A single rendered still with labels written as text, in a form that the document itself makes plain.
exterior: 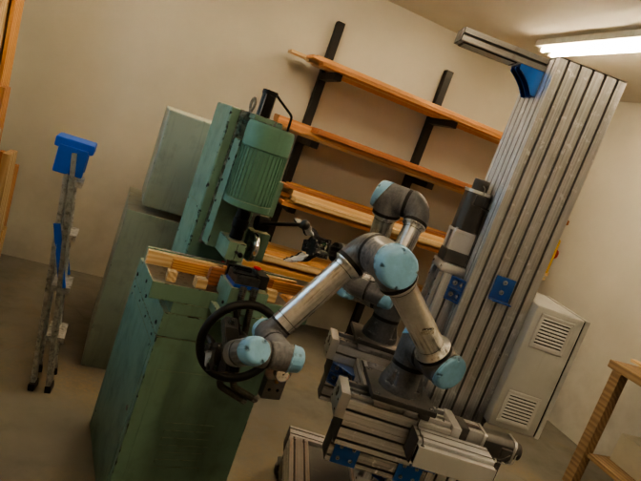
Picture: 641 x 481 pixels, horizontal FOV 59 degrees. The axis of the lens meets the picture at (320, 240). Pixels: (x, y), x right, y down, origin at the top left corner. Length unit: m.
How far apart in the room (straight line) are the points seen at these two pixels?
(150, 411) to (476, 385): 1.17
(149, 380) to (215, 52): 2.86
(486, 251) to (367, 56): 2.90
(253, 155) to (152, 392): 0.89
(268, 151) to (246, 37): 2.52
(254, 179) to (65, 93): 2.59
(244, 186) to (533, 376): 1.23
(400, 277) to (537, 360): 0.80
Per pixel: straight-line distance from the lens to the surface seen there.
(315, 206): 4.07
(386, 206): 2.24
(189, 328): 2.03
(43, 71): 4.43
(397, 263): 1.53
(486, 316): 2.12
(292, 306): 1.64
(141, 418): 2.17
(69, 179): 2.67
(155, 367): 2.07
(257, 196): 2.02
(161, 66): 4.38
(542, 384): 2.23
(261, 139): 2.00
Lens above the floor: 1.50
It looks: 9 degrees down
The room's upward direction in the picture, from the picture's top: 20 degrees clockwise
